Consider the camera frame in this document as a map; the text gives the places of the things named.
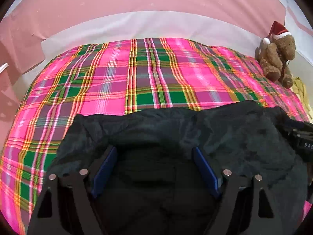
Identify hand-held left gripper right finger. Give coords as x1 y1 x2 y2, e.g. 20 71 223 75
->
193 146 294 235

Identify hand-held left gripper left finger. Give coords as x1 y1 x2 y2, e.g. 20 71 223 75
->
26 145 118 235

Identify black garment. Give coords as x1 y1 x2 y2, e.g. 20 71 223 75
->
45 100 309 235

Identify cream printed bedsheet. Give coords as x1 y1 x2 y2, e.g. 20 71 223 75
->
293 76 313 124

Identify brown teddy bear santa hat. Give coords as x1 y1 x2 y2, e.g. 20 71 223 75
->
255 20 297 89

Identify pink plaid blanket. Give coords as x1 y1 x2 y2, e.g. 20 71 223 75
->
0 37 313 235

